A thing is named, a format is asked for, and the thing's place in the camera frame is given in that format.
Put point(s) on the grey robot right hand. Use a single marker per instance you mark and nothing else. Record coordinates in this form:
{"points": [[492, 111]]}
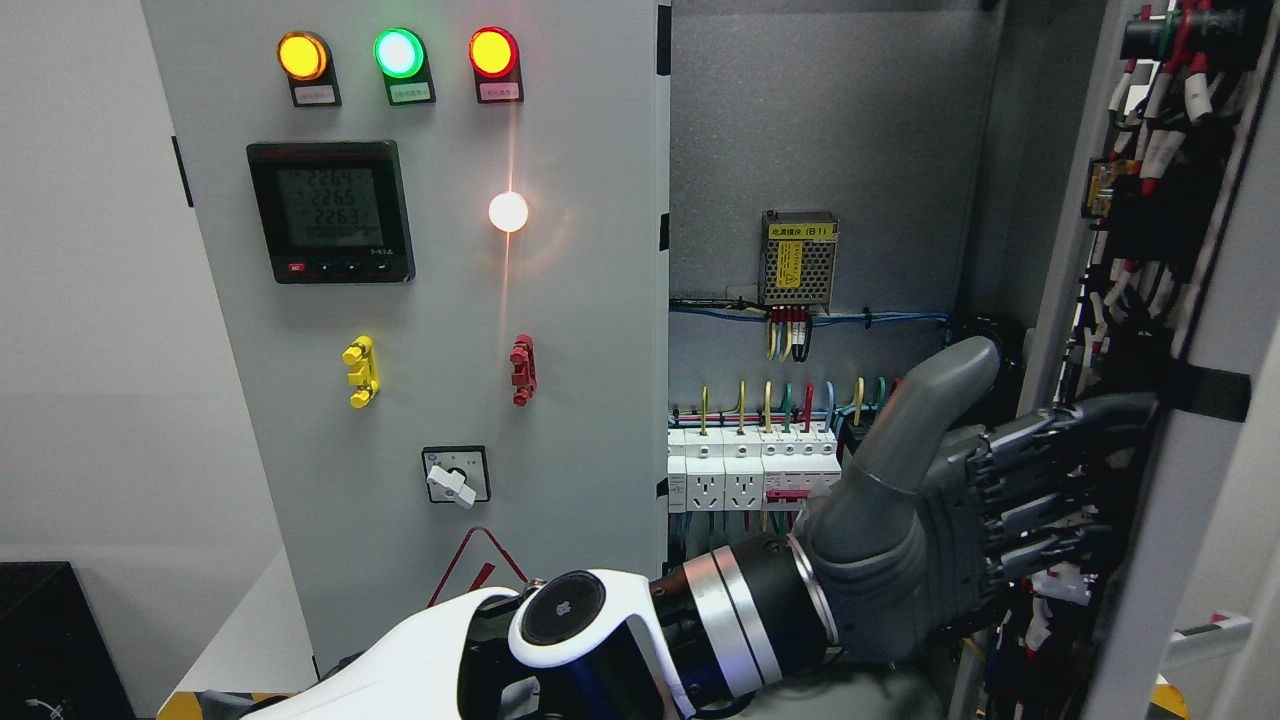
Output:
{"points": [[931, 521]]}

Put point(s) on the grey cabinet door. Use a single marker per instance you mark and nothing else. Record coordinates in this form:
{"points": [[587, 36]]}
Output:
{"points": [[574, 472], [1207, 534]]}

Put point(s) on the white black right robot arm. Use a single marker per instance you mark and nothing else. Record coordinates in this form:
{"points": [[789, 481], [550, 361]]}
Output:
{"points": [[597, 644]]}

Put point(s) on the white socket breaker row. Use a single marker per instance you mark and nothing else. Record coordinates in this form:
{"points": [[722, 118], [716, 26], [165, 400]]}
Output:
{"points": [[756, 470]]}

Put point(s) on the metal mesh power supply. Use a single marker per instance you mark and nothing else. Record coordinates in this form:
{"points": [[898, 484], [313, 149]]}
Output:
{"points": [[799, 250]]}

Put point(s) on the red terminal connector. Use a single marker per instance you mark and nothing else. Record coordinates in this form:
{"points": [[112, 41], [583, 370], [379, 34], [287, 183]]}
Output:
{"points": [[523, 376]]}

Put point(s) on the red electric hazard sticker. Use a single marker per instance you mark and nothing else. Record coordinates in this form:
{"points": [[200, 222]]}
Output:
{"points": [[480, 561]]}

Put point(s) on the white lit indicator lamp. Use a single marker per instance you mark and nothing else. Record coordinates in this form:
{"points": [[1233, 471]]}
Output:
{"points": [[509, 211]]}

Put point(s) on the yellow terminal connector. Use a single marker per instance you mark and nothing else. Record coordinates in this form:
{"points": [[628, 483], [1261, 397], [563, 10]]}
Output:
{"points": [[362, 373]]}

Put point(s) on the red indicator lamp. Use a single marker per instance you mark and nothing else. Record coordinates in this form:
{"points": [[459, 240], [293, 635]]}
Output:
{"points": [[495, 57]]}

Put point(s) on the black digital power meter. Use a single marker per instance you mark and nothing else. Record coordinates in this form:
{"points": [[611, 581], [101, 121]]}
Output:
{"points": [[333, 212]]}

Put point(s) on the green indicator lamp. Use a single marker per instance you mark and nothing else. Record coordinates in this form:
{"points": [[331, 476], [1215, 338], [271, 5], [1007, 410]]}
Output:
{"points": [[404, 65]]}

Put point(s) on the yellow indicator lamp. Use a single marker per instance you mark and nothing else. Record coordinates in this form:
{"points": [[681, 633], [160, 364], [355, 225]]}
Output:
{"points": [[308, 65]]}

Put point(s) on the black box at left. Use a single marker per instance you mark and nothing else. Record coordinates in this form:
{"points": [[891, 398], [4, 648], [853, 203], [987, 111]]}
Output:
{"points": [[54, 664]]}

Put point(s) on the silver door handle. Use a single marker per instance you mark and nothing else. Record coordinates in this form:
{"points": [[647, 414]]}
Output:
{"points": [[1226, 633]]}

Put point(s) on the white rotary selector switch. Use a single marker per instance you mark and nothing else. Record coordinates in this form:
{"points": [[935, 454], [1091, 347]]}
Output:
{"points": [[456, 474]]}

